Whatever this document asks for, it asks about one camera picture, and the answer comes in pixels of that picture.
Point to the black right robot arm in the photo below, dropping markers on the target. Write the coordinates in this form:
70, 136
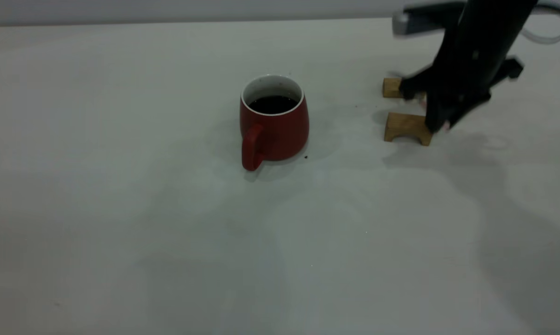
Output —
494, 23

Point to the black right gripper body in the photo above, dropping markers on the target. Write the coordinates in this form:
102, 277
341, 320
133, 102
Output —
466, 74

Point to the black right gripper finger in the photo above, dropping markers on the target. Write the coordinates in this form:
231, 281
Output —
437, 116
463, 106

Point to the red ceramic coffee cup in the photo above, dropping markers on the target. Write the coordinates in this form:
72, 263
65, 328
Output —
280, 135

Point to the arched wooden block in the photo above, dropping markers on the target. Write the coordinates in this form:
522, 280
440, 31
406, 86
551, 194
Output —
403, 124

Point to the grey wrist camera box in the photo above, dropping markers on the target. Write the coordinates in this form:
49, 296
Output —
419, 22

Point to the flat rectangular wooden block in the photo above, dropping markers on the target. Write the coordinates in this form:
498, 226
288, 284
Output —
391, 87

